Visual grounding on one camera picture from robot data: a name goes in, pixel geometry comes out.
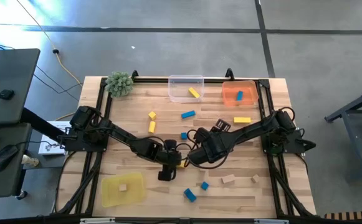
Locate long wooden plank block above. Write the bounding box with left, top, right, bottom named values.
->
left=221, top=174, right=236, bottom=185

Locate blue arch block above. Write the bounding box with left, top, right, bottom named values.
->
left=183, top=187, right=198, bottom=203

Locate yellow plastic bin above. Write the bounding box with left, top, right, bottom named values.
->
left=101, top=172, right=146, bottom=208

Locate orange plastic bin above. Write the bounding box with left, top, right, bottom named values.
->
left=221, top=80, right=259, bottom=107

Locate clear plastic bin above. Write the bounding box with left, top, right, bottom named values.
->
left=168, top=74, right=206, bottom=103

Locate green plant in white pot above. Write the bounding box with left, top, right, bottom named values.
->
left=105, top=71, right=135, bottom=98

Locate white printed paper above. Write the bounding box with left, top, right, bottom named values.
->
left=38, top=120, right=73, bottom=156

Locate black desk foot bar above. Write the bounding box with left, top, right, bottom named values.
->
left=21, top=107, right=75, bottom=142

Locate cream power plug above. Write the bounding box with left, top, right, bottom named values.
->
left=21, top=154, right=40, bottom=168

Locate black and tan striped strip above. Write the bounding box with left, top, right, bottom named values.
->
left=323, top=210, right=362, bottom=220

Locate black computer mouse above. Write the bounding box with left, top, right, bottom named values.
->
left=0, top=144, right=19, bottom=172

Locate dark grey desk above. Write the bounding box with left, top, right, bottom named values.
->
left=0, top=48, right=41, bottom=126
left=0, top=122, right=34, bottom=199

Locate small black device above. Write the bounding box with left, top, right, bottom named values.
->
left=0, top=89, right=16, bottom=101

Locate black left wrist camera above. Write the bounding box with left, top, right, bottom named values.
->
left=157, top=164, right=177, bottom=182

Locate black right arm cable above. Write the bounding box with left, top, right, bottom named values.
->
left=186, top=128, right=235, bottom=170

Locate black aluminium table frame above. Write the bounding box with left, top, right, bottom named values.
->
left=51, top=68, right=317, bottom=224

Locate silver metal bracket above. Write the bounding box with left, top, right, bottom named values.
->
left=254, top=218, right=290, bottom=224
left=80, top=217, right=116, bottom=224

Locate black floor cable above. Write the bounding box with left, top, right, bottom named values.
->
left=0, top=39, right=83, bottom=102

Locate yellow floor cable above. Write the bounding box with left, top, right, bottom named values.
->
left=14, top=0, right=83, bottom=122

